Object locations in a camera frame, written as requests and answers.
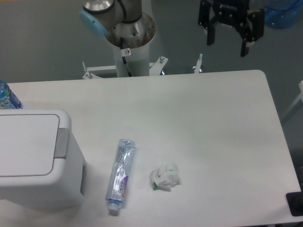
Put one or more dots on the silver levelling foot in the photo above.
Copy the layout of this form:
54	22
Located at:
198	68

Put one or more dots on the blue labelled water bottle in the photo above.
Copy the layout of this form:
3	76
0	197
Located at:
8	100

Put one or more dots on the black clamp at table corner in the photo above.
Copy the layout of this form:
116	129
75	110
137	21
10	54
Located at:
295	203

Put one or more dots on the white trash can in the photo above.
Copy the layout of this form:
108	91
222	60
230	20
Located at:
41	163

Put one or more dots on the crumpled white paper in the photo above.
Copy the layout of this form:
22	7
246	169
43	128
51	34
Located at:
165	177

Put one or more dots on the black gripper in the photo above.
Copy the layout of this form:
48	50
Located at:
250	26

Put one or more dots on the white frame at right edge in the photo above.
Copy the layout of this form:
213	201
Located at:
294	106

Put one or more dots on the large blue water jug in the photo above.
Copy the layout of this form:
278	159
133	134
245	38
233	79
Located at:
282	14

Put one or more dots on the empty clear plastic bottle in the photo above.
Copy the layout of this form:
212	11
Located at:
117	186

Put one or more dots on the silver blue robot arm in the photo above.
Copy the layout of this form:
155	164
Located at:
102	16

